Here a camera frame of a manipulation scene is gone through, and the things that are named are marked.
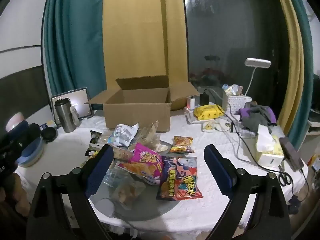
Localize white desk lamp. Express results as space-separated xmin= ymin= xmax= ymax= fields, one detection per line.
xmin=244 ymin=57 xmax=272 ymax=101

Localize pink round lamp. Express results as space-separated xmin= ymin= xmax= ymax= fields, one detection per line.
xmin=5 ymin=112 xmax=25 ymax=132

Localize clear tub white snack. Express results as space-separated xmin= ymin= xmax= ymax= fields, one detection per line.
xmin=152 ymin=141 xmax=173 ymax=156

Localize narrow teal curtain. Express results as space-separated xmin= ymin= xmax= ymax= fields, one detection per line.
xmin=281 ymin=0 xmax=314 ymax=150

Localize purple grey cloth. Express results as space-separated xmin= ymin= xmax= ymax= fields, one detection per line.
xmin=236 ymin=101 xmax=277 ymax=134

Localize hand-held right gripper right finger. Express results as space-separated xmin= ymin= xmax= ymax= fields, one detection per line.
xmin=204 ymin=144 xmax=293 ymax=240

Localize red purple snack packet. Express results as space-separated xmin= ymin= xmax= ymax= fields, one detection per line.
xmin=156 ymin=156 xmax=204 ymax=201

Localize black cable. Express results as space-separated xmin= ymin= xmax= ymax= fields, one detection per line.
xmin=207 ymin=89 xmax=309 ymax=202

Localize stainless steel tumbler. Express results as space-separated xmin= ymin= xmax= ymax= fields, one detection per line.
xmin=54 ymin=97 xmax=80 ymax=133

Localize narrow yellow curtain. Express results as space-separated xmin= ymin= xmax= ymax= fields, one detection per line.
xmin=271 ymin=0 xmax=305 ymax=133

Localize tablet in grey case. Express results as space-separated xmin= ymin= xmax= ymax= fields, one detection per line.
xmin=51 ymin=87 xmax=95 ymax=126

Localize black round lid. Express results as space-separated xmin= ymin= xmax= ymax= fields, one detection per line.
xmin=40 ymin=127 xmax=59 ymax=143

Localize white round coaster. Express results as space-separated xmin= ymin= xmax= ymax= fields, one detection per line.
xmin=96 ymin=198 xmax=116 ymax=217

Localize black snack packet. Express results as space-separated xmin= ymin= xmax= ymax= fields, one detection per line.
xmin=90 ymin=130 xmax=103 ymax=144

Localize person's left hand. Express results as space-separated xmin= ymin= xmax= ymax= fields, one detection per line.
xmin=0 ymin=174 xmax=29 ymax=216

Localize black power bank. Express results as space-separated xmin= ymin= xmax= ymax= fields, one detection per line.
xmin=199 ymin=92 xmax=211 ymax=109

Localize white perforated basket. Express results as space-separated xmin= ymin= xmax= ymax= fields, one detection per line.
xmin=222 ymin=84 xmax=252 ymax=116

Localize clear biscuit packet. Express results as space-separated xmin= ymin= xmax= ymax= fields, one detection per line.
xmin=136 ymin=121 xmax=161 ymax=151

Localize wide yellow curtain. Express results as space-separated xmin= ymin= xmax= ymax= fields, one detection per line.
xmin=102 ymin=0 xmax=188 ymax=93

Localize clear snack bag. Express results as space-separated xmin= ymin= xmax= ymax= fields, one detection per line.
xmin=107 ymin=170 xmax=147 ymax=209

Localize black scissors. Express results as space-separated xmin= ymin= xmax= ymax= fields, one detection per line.
xmin=278 ymin=171 xmax=293 ymax=187

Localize yellow cloth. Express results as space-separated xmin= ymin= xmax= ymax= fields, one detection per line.
xmin=194 ymin=104 xmax=226 ymax=121

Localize small yellow blue box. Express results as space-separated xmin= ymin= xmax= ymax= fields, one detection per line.
xmin=39 ymin=120 xmax=57 ymax=130

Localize white blue snack packet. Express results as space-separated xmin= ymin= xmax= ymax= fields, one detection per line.
xmin=110 ymin=123 xmax=139 ymax=147

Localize dark glass window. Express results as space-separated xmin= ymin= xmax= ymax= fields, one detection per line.
xmin=180 ymin=0 xmax=295 ymax=105

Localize pink snack packet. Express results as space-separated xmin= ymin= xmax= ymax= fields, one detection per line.
xmin=117 ymin=142 xmax=165 ymax=186

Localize white tissue box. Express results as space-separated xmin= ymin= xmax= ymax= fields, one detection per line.
xmin=256 ymin=124 xmax=286 ymax=168

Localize wide teal curtain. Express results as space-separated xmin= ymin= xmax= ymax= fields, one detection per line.
xmin=43 ymin=0 xmax=108 ymax=98

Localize clear packet blue bottom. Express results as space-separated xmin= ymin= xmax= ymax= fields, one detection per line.
xmin=101 ymin=166 xmax=123 ymax=187

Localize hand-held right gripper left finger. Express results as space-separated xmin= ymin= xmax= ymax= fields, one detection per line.
xmin=26 ymin=144 xmax=115 ymax=240

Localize dark phone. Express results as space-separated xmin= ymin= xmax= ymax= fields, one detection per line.
xmin=279 ymin=137 xmax=304 ymax=172

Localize stack of blue bowls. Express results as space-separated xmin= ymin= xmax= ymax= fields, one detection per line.
xmin=15 ymin=121 xmax=46 ymax=168

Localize cardboard box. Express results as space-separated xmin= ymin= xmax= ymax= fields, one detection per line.
xmin=85 ymin=75 xmax=200 ymax=133

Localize white tablecloth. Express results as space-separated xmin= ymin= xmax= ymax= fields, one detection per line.
xmin=14 ymin=100 xmax=309 ymax=233

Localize small orange snack packet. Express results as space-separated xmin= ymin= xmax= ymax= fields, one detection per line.
xmin=170 ymin=136 xmax=195 ymax=154

